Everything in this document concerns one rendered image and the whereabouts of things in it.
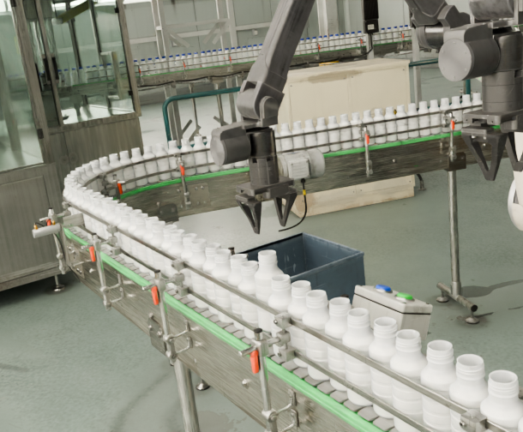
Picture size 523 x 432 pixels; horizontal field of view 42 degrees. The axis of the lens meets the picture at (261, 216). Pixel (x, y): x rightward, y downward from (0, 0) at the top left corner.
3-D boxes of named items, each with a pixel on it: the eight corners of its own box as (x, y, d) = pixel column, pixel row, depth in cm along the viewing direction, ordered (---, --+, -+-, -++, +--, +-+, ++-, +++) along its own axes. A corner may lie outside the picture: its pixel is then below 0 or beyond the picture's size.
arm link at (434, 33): (480, 22, 152) (461, 22, 157) (452, 2, 147) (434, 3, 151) (465, 61, 153) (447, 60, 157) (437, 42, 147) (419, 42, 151)
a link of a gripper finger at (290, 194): (254, 228, 139) (249, 184, 137) (282, 220, 143) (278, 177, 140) (272, 235, 134) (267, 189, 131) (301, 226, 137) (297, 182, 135)
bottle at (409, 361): (387, 431, 109) (381, 338, 104) (405, 412, 113) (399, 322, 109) (421, 442, 105) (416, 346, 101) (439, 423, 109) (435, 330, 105)
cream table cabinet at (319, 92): (387, 182, 656) (378, 57, 623) (417, 196, 598) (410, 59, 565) (278, 201, 633) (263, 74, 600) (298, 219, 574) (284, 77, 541)
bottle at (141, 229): (145, 275, 191) (135, 219, 187) (136, 270, 196) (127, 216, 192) (164, 269, 195) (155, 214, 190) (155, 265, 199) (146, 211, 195)
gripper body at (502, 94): (544, 117, 98) (544, 64, 96) (498, 129, 93) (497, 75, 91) (507, 114, 104) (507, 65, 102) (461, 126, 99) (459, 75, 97)
